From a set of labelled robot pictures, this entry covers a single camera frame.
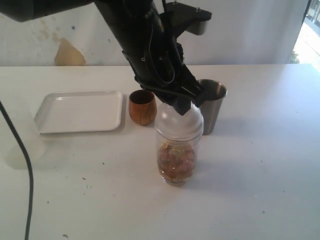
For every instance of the stainless steel cup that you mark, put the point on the stainless steel cup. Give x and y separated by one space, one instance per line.
210 109

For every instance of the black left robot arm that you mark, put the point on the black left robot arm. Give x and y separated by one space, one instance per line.
140 33

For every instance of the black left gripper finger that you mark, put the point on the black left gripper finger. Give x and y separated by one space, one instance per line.
182 105
200 96

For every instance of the clear plastic dome lid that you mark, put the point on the clear plastic dome lid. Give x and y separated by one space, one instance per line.
171 125

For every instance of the pile of wooden blocks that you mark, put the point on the pile of wooden blocks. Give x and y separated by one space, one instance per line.
176 163

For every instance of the brown wooden cup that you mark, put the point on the brown wooden cup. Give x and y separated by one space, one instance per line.
142 107

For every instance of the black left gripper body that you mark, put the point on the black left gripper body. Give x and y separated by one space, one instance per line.
157 63

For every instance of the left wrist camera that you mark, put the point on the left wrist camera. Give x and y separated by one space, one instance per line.
180 18

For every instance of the white rectangular tray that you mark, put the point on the white rectangular tray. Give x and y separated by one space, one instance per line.
79 112

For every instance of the clear plastic shaker cup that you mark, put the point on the clear plastic shaker cup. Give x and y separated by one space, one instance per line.
160 140

